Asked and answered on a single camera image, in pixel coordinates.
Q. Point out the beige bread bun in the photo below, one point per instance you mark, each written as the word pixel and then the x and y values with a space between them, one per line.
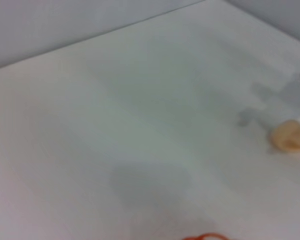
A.
pixel 290 136

